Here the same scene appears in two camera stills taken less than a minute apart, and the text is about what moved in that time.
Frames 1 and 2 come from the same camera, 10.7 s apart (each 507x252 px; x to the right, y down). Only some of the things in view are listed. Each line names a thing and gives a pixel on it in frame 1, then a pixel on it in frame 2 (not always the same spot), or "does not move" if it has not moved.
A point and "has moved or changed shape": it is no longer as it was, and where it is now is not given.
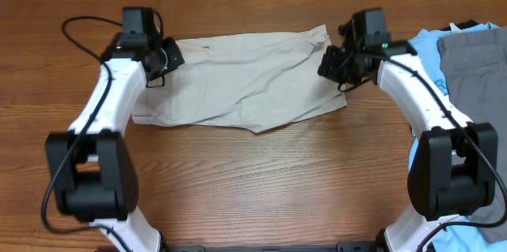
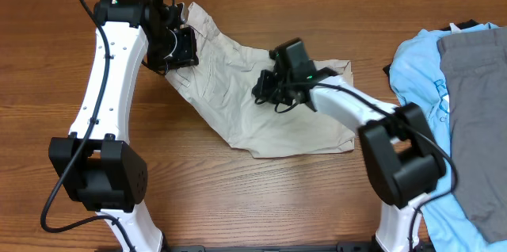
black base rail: x=351 y=246 does not move
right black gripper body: x=342 y=67 to x=276 y=89
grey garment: x=476 y=65 does not move
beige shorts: x=253 y=79 has moved or changed shape
